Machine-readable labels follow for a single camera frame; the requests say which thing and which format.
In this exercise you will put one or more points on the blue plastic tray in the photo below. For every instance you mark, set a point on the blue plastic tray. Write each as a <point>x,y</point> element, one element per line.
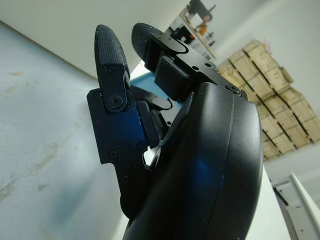
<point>141,81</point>

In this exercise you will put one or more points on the white side table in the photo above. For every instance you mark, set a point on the white side table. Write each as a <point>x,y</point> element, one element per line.
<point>297,200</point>

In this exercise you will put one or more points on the black monitor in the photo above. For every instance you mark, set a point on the black monitor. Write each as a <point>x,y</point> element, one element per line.
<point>198,6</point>

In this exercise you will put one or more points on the wooden crate stack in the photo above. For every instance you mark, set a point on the wooden crate stack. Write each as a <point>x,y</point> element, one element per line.
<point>280,100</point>

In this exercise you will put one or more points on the white two-slot toaster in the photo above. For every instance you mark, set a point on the white two-slot toaster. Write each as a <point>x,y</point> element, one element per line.
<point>62,30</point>

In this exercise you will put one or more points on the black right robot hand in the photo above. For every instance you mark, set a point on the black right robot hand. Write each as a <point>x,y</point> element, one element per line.
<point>200,162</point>

